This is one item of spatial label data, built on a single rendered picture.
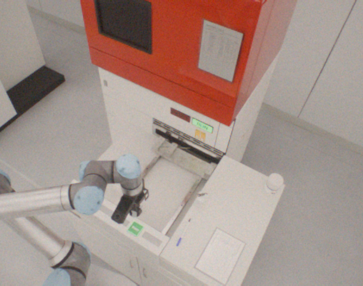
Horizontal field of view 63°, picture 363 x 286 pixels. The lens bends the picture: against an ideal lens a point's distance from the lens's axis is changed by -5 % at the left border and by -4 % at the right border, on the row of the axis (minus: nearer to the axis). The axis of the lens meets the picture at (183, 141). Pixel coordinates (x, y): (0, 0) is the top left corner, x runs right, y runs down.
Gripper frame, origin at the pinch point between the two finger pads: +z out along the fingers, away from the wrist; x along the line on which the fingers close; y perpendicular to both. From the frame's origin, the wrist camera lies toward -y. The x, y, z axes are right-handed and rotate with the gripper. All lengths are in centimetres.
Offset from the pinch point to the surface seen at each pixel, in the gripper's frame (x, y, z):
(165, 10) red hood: 20, 54, -56
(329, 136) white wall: -80, 206, 105
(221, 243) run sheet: -35.1, 14.3, 13.8
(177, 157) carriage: 7, 49, 23
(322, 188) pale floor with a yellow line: -90, 146, 111
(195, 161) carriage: -2, 52, 23
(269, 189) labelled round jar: -43, 48, 10
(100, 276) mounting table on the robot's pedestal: 4.0, -21.8, 28.7
